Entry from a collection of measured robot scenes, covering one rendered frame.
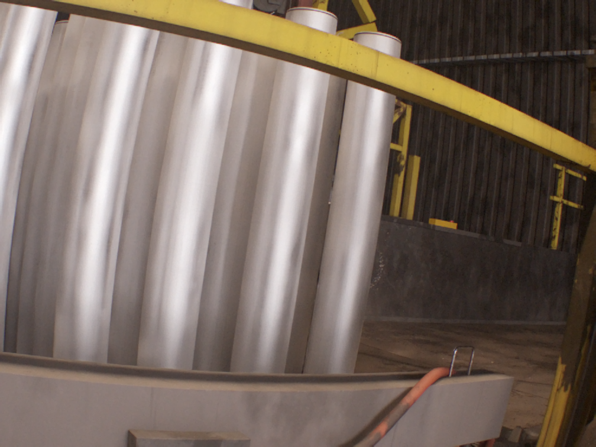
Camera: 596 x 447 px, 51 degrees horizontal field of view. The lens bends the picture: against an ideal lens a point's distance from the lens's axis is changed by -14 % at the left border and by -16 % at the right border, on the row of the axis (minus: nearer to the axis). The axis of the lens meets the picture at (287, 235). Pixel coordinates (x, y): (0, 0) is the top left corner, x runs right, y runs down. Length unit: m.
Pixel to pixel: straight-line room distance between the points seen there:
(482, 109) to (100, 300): 1.10
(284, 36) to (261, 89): 1.37
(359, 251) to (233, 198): 0.43
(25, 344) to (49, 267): 0.43
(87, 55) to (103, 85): 0.32
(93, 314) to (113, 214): 0.27
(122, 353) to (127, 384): 1.22
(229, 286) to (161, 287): 0.45
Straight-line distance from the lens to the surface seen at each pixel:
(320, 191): 2.48
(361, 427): 1.28
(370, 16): 6.77
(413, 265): 5.08
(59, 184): 2.11
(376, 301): 4.90
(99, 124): 1.83
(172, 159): 1.94
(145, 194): 2.19
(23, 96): 1.78
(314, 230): 2.48
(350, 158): 2.25
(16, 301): 2.72
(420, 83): 1.16
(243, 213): 2.33
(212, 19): 0.95
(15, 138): 1.77
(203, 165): 1.93
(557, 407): 1.70
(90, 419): 1.02
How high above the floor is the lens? 0.55
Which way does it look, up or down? 1 degrees down
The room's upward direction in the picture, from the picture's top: 9 degrees clockwise
